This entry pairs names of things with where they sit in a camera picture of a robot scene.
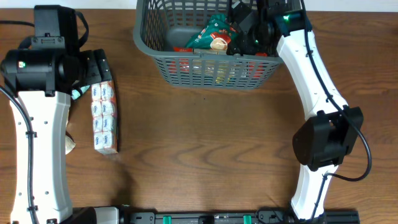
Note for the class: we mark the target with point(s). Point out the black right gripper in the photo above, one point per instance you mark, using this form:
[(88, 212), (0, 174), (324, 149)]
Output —
[(241, 23)]

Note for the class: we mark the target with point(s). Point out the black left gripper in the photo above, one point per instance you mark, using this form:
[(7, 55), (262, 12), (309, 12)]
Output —
[(94, 74)]

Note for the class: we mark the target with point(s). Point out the teal wet wipes pack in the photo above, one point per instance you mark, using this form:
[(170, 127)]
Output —
[(77, 93)]

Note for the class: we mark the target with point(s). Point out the Kleenex tissue multipack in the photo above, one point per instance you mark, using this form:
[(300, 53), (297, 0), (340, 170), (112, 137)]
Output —
[(104, 110)]

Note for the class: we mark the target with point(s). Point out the green Nescafe coffee bag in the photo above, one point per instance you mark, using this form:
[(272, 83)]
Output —
[(217, 34)]

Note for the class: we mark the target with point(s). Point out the grey plastic basket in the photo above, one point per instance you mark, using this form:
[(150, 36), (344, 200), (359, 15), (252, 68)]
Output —
[(162, 25)]

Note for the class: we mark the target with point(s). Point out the red spaghetti pasta packet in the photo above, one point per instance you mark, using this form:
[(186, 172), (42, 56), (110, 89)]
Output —
[(207, 69)]

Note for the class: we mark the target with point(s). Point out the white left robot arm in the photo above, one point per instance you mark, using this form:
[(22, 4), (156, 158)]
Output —
[(39, 78)]

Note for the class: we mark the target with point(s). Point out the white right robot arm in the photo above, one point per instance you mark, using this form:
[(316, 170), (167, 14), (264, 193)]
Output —
[(331, 126)]

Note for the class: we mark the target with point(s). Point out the beige paper bag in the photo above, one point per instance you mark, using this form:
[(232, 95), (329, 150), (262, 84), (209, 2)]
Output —
[(69, 142)]

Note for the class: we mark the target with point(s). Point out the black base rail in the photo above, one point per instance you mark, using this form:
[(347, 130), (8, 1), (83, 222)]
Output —
[(262, 216)]

